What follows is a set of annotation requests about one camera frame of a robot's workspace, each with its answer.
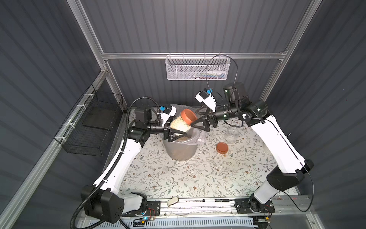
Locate white tape roll piece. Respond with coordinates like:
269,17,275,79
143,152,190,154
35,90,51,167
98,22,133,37
166,197,179,207

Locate markers in white basket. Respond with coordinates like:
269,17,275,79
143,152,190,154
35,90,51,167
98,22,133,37
181,70,227,80

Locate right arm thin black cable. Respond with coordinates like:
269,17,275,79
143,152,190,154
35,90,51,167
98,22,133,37
205,53,239,91

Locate floral table mat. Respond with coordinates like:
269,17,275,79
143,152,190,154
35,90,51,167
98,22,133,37
119,119,277,199

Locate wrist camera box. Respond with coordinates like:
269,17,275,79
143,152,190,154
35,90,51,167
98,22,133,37
160,105,176,127
195,88,216,112

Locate grey trash bin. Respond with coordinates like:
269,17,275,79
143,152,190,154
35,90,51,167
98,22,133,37
162,105,201,161

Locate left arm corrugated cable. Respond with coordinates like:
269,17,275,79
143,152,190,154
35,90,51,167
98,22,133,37
70,96,159,229

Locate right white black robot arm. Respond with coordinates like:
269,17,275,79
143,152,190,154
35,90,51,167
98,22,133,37
191,83,314,212

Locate oatmeal glass jar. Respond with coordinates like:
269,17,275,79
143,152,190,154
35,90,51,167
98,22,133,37
170,116,193,136
225,127,239,144

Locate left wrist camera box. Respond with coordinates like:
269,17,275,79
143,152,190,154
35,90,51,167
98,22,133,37
160,105,176,127

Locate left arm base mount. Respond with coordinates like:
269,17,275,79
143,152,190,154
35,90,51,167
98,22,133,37
122,201,161,217

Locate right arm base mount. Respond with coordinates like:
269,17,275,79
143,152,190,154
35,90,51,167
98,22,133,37
234,198,275,214

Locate white wire mesh basket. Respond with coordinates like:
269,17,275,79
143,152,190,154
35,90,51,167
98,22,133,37
165,56,231,81

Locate black wire basket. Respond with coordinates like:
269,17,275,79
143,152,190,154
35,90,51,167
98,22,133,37
54,86,124,156

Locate clear plastic bin liner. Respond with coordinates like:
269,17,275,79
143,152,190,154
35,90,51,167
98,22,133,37
163,105,205,145

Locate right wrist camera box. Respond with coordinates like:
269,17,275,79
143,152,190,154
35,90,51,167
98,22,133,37
195,88,216,112

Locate white perforated vent strip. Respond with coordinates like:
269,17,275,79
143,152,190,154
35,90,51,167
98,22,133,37
85,217,258,229

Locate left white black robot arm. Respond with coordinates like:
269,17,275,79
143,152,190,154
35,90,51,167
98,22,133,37
71,105,186,228

